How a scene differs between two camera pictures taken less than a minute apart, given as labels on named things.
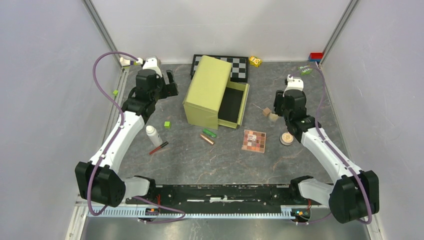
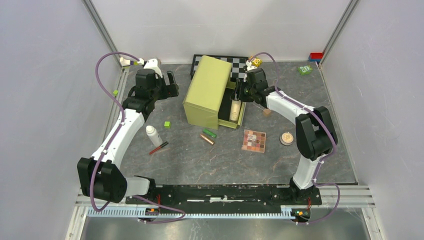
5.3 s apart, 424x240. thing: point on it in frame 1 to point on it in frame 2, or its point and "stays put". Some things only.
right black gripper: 278,99 to 241,85
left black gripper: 168,90 stays put
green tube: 209,133 stays put
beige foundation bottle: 274,117 to 235,110
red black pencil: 158,147 stays put
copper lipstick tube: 207,139 stays put
